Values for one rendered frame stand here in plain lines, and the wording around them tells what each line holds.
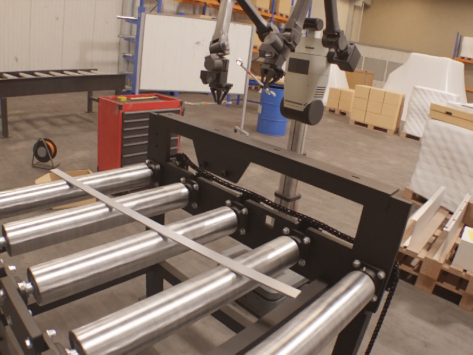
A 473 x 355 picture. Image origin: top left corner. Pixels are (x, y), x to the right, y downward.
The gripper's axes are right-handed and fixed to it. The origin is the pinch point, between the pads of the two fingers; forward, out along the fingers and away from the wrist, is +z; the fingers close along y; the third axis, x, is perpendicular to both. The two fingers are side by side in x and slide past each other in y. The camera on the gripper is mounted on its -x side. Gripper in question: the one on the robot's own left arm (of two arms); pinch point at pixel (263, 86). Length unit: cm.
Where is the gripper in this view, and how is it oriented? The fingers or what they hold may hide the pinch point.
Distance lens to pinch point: 151.4
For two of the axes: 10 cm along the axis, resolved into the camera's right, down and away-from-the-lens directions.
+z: -4.5, 8.9, -0.7
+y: 7.0, 3.1, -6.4
